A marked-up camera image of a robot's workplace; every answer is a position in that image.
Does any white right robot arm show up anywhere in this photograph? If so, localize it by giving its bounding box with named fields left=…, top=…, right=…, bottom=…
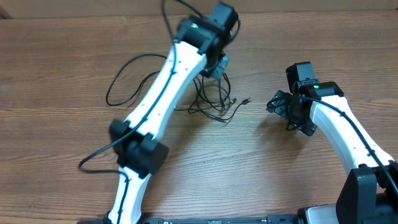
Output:
left=266, top=62, right=397, bottom=224

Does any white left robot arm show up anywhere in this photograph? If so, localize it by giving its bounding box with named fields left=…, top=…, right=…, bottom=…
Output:
left=104, top=2, right=239, bottom=223

